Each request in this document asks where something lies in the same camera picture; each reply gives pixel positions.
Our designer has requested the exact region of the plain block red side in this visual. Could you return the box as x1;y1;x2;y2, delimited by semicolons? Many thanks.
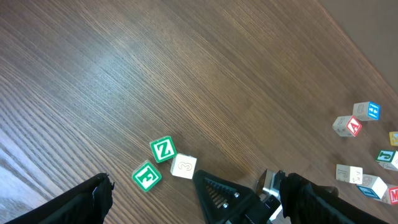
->
335;164;363;185

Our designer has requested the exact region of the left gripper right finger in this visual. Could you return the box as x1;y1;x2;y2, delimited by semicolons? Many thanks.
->
279;173;385;224

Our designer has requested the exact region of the green E block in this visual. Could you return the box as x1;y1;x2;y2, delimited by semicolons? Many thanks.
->
131;160;162;192

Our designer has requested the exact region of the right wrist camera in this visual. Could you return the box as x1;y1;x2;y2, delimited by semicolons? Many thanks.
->
254;169;286;223

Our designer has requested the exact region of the yellow 3 block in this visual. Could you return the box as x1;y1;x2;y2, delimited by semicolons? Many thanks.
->
170;153;197;179

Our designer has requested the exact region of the red M block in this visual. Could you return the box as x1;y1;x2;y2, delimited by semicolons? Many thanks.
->
381;184;398;205

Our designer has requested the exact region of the blue picture block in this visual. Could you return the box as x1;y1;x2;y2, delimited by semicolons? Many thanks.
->
353;101;381;121

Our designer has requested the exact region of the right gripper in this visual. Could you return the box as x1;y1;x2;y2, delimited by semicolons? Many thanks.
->
192;170;281;224

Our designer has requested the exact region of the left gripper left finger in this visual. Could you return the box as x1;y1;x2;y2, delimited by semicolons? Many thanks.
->
8;173;114;224

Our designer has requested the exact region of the red A block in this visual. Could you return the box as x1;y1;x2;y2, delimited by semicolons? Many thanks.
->
332;115;362;137

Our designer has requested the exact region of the green J block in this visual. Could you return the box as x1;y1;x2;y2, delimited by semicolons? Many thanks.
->
376;150;397;170

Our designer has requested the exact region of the plain block blue side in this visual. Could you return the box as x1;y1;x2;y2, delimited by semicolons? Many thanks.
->
356;174;387;200

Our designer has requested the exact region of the green Z block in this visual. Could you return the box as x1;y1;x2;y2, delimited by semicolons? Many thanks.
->
150;136;177;163

